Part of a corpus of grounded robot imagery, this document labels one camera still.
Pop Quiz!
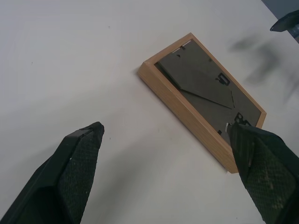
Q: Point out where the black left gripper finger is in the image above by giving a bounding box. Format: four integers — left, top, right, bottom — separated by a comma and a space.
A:
0, 121, 105, 224
270, 9, 299, 33
227, 121, 299, 224

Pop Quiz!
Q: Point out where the wooden picture frame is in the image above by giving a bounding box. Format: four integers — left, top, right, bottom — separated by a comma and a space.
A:
136, 32, 267, 174

